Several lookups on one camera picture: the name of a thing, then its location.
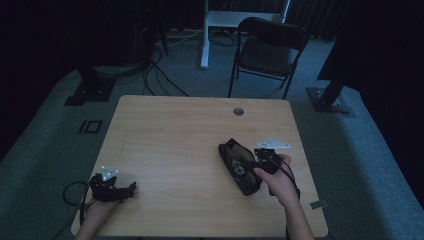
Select white floor cable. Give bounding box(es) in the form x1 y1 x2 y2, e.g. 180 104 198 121
154 28 205 48

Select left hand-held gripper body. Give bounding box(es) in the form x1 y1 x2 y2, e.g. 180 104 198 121
88 165 123 204

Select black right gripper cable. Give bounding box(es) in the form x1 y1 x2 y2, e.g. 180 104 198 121
268 155 302 202

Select black folding chair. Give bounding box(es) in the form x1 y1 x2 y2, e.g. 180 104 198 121
227 16 311 100

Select black stand with base plate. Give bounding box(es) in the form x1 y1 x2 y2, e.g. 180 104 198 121
306 78 356 118
64 65 118 107

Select white desk frame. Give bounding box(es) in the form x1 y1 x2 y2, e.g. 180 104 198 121
200 0 292 70

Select dark curtain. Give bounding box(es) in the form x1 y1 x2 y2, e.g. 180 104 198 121
316 0 424 201

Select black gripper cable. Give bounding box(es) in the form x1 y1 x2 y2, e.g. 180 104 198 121
62 180 92 225
268 155 302 202

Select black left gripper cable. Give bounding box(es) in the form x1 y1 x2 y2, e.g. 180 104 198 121
62 180 92 225

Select person's right hand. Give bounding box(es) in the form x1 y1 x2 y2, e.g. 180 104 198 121
252 153 301 209

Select black pencil case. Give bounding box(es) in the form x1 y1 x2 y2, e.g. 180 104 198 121
217 137 265 197

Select black floor cables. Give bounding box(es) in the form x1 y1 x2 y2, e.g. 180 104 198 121
142 46 191 98

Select person's left hand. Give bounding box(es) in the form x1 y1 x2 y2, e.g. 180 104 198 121
80 199 120 232

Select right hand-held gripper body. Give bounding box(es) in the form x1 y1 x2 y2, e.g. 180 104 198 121
253 137 293 175

